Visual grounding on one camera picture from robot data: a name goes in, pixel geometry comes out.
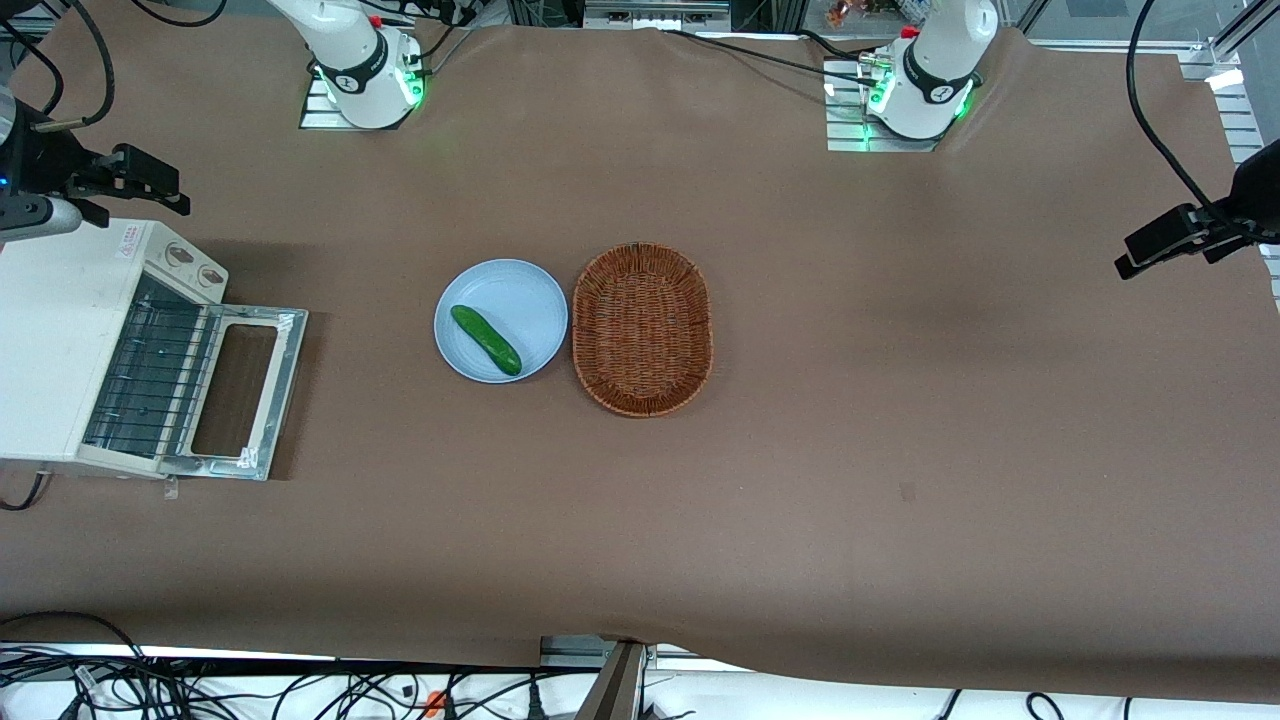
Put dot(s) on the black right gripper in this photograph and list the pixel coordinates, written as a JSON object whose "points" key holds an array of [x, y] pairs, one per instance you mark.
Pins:
{"points": [[45, 160]]}

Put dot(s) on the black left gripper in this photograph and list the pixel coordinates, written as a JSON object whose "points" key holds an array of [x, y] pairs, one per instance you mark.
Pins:
{"points": [[1252, 195]]}

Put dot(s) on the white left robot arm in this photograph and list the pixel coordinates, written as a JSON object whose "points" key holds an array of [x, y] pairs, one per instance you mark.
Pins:
{"points": [[935, 70]]}

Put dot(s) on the round oven knob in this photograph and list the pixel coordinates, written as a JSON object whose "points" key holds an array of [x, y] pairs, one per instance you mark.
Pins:
{"points": [[180, 256], [211, 277]]}

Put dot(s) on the white toaster oven body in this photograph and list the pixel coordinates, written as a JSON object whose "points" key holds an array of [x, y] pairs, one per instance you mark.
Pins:
{"points": [[50, 340]]}

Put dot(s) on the brown table cloth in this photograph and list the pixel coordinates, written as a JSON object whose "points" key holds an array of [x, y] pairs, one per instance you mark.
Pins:
{"points": [[900, 400]]}

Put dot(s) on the clear plastic clip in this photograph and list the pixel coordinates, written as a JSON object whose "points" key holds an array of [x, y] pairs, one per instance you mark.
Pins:
{"points": [[171, 489]]}

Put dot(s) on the green cucumber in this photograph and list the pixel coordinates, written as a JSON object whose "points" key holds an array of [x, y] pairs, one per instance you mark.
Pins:
{"points": [[487, 341]]}

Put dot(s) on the light blue plate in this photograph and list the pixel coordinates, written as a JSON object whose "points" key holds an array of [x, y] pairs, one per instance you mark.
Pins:
{"points": [[520, 300]]}

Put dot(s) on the brown wicker basket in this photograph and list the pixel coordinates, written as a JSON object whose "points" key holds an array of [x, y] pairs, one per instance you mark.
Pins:
{"points": [[642, 330]]}

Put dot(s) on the grey metal bar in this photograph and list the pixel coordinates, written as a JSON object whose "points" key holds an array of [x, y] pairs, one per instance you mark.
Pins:
{"points": [[650, 15]]}

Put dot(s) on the aluminium frame rail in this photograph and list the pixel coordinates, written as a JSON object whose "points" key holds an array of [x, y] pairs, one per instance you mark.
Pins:
{"points": [[1240, 110]]}

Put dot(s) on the aluminium table bracket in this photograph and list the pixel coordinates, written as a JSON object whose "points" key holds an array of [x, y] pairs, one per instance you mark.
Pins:
{"points": [[570, 650]]}

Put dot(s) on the dark metal post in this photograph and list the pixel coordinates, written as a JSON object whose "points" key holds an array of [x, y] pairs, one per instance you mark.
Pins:
{"points": [[615, 690]]}

